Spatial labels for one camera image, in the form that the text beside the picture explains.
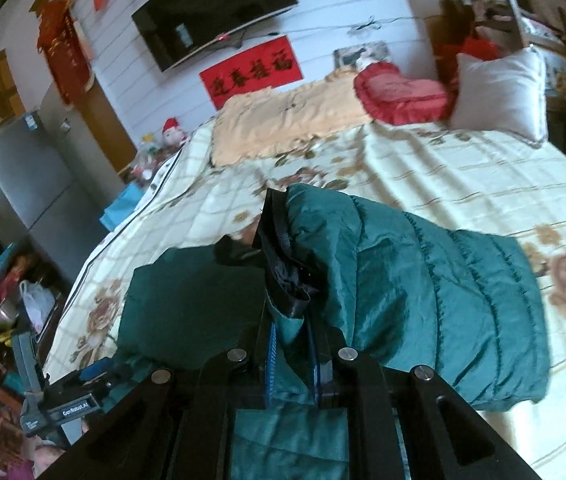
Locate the dark green puffer jacket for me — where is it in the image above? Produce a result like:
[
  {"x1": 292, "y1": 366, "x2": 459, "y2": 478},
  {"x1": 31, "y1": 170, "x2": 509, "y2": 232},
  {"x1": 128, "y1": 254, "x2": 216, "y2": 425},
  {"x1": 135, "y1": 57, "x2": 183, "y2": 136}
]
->
[{"x1": 105, "y1": 184, "x2": 550, "y2": 479}]

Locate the white plastic bag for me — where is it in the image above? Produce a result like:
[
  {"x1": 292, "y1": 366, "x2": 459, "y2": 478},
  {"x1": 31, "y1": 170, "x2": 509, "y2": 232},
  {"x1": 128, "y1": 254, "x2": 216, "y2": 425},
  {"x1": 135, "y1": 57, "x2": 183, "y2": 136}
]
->
[{"x1": 18, "y1": 281, "x2": 56, "y2": 333}]

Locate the light blue paper bag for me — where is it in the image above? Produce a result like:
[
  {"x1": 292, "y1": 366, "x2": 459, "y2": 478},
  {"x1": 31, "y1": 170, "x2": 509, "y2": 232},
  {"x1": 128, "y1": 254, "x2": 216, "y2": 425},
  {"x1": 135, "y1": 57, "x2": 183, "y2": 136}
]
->
[{"x1": 100, "y1": 182, "x2": 144, "y2": 232}]

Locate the grey refrigerator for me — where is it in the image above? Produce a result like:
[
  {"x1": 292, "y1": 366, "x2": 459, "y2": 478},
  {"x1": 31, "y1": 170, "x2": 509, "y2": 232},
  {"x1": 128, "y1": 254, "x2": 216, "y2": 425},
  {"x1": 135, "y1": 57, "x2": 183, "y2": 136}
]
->
[{"x1": 0, "y1": 112, "x2": 106, "y2": 282}]

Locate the santa plush toy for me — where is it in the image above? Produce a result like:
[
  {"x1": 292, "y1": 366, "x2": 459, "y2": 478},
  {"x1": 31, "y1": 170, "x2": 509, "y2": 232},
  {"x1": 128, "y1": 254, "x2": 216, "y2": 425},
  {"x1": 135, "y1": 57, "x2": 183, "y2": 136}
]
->
[{"x1": 162, "y1": 117, "x2": 188, "y2": 148}]

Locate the peach ruffled pillow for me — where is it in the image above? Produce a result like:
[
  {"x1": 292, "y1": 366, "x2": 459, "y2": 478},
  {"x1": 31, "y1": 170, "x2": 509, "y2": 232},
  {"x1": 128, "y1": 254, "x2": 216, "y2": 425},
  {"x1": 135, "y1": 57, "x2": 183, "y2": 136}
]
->
[{"x1": 211, "y1": 68, "x2": 372, "y2": 167}]

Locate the floral cream bed quilt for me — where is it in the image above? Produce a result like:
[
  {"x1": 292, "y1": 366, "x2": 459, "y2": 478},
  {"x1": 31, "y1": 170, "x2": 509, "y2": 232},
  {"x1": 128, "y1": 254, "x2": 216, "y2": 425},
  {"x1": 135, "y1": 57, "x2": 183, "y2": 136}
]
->
[{"x1": 44, "y1": 122, "x2": 566, "y2": 479}]

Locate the red heart-shaped pillow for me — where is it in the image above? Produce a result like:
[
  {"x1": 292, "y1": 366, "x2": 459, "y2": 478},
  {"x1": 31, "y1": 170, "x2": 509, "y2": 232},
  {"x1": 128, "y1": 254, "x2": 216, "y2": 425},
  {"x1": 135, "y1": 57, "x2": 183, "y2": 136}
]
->
[{"x1": 353, "y1": 62, "x2": 453, "y2": 126}]

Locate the red banner with characters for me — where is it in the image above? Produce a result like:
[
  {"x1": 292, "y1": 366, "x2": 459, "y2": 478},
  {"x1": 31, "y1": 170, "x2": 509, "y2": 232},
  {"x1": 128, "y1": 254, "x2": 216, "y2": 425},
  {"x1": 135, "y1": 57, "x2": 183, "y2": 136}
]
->
[{"x1": 199, "y1": 36, "x2": 304, "y2": 110}]

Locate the framed photo on headboard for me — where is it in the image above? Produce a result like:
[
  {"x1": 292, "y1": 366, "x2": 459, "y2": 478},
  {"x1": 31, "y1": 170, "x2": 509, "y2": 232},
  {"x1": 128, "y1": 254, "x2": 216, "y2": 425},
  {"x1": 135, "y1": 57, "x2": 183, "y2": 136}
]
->
[{"x1": 334, "y1": 41, "x2": 391, "y2": 72}]

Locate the white square pillow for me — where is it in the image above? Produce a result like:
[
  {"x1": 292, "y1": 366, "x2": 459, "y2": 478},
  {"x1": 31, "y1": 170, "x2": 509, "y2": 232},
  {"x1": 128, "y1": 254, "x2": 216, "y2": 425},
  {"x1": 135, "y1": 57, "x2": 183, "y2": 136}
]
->
[{"x1": 450, "y1": 47, "x2": 548, "y2": 148}]

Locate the wooden chair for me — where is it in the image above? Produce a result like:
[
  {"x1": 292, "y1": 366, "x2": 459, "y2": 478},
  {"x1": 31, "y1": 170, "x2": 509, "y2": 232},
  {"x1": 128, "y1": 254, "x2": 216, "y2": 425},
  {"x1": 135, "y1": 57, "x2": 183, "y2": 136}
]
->
[{"x1": 448, "y1": 0, "x2": 566, "y2": 153}]

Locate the red hanging wall decoration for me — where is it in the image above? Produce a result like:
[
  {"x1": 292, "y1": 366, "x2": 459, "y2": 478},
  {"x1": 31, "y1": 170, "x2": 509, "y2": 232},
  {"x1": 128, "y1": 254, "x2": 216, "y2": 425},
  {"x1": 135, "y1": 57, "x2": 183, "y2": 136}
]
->
[{"x1": 36, "y1": 0, "x2": 93, "y2": 106}]

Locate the black wall television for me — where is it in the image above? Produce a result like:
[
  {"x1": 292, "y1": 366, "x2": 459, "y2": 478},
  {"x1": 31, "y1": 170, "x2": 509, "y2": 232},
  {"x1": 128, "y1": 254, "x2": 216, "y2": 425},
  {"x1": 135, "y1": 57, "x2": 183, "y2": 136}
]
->
[{"x1": 132, "y1": 0, "x2": 298, "y2": 72}]

